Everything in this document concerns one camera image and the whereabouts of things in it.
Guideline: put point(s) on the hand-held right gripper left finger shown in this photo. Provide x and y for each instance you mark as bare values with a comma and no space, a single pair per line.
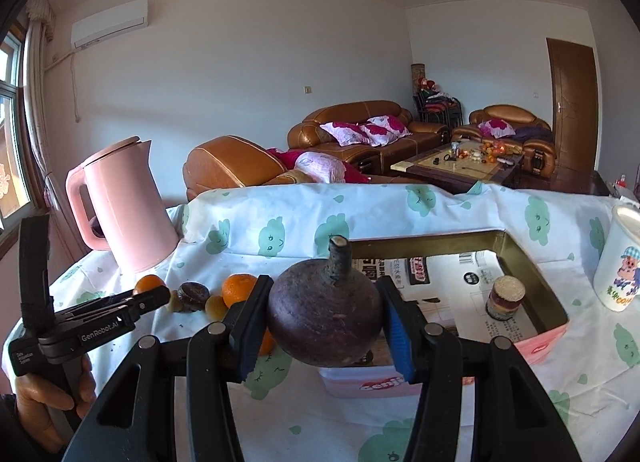
250,339

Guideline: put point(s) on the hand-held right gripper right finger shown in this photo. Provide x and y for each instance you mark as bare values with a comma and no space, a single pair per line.
400,342

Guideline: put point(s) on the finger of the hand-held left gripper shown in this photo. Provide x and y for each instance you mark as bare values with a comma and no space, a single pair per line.
152,298

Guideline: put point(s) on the orange mandarin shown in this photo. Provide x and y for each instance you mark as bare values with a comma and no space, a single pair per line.
147,282
237,289
267,343

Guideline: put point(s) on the dark brown wrinkled passion fruit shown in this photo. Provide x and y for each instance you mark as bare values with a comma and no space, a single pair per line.
192,297

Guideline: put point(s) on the small yellowish plum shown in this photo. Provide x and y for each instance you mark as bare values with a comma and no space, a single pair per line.
215,307

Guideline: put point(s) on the purple round turnip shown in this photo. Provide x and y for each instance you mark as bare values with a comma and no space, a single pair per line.
320,312

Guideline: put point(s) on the pink tin box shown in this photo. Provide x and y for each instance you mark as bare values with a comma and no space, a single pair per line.
540,347

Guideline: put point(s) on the person's left forearm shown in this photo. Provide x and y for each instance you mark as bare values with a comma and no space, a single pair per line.
11,434

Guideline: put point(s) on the person's left hand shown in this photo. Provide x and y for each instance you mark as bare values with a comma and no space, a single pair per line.
35,402

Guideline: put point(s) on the newspaper sheet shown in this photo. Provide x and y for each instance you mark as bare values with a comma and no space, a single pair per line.
465,314

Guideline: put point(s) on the white green cloud tablecloth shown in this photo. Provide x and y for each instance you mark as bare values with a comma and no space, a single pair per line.
350,417

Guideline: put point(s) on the pink electric kettle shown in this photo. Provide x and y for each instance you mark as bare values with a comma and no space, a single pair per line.
125,202

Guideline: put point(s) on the window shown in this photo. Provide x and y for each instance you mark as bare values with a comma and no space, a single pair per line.
12,142

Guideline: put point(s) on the brown leather armchair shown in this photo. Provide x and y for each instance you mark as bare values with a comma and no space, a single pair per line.
225,162
500,112

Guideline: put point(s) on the beige curtain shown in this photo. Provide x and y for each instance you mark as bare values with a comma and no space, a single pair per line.
37,92

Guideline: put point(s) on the dark wooden coffee table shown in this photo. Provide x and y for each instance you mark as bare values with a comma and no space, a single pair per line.
450,172

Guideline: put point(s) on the pale pink pillow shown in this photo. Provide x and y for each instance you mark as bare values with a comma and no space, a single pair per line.
320,167

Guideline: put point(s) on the brown leather three-seat sofa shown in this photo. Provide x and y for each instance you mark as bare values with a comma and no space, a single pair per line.
425,142

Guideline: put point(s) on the white magenta floral pillow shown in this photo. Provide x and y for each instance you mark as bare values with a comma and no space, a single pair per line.
392,124
345,134
377,134
496,128

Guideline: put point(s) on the group of snacks and oranges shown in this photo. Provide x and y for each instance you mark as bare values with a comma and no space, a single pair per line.
492,149

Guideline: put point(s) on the white cartoon mug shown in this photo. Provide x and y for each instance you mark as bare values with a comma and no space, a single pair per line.
615,262

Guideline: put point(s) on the stack of black chairs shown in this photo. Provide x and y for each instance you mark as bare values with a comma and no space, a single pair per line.
440,109

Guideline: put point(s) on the purple blanket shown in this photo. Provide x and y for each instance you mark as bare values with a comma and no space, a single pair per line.
534,134

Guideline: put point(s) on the white air conditioner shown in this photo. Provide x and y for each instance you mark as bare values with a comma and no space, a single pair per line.
110,22

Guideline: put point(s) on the tall patterned vase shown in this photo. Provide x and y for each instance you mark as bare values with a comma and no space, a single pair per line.
418,74

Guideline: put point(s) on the brown wooden door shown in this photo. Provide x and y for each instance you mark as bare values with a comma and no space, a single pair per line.
572,107

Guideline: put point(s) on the white wall pipe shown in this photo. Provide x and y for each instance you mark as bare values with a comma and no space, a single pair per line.
75,87

